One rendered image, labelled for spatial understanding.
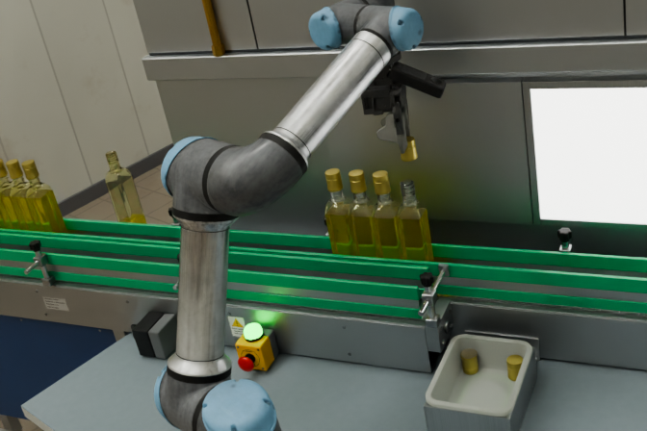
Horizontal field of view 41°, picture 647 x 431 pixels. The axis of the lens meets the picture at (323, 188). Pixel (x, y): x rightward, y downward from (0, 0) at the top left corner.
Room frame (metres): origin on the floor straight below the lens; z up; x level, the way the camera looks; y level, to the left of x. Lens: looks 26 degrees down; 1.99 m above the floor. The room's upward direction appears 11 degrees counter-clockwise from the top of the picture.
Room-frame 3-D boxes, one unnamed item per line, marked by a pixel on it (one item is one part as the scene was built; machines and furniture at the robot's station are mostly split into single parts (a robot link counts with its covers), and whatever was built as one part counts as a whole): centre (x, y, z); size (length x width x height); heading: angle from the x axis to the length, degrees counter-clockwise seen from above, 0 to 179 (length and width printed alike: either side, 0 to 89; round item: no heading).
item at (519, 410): (1.41, -0.25, 0.79); 0.27 x 0.17 x 0.08; 151
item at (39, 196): (2.20, 0.76, 1.02); 0.06 x 0.06 x 0.28; 61
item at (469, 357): (1.48, -0.23, 0.79); 0.04 x 0.04 x 0.04
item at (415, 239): (1.68, -0.18, 0.99); 0.06 x 0.06 x 0.21; 62
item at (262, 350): (1.68, 0.23, 0.79); 0.07 x 0.07 x 0.07; 61
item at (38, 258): (2.01, 0.77, 0.94); 0.07 x 0.04 x 0.13; 151
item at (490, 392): (1.39, -0.23, 0.80); 0.22 x 0.17 x 0.09; 151
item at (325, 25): (1.60, -0.10, 1.53); 0.11 x 0.11 x 0.08; 39
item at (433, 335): (1.55, -0.19, 0.85); 0.09 x 0.04 x 0.07; 151
